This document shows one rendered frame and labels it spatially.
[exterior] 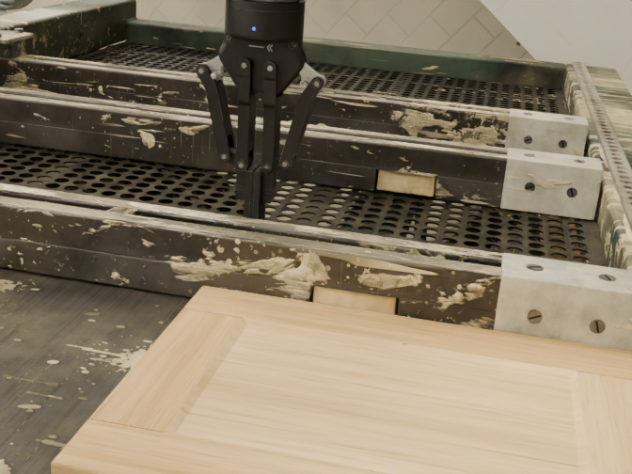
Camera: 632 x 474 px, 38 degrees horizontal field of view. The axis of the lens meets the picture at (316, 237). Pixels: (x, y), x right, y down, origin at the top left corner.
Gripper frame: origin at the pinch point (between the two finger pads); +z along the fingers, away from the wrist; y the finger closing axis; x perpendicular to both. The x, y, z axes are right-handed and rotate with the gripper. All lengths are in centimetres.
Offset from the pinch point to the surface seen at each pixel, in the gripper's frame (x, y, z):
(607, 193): -33, -38, 4
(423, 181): -35.7, -14.5, 6.3
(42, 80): -63, 56, 5
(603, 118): -78, -41, 3
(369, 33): -528, 64, 54
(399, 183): -35.7, -11.2, 7.0
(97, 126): -35.5, 33.3, 4.2
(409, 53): -137, -1, 5
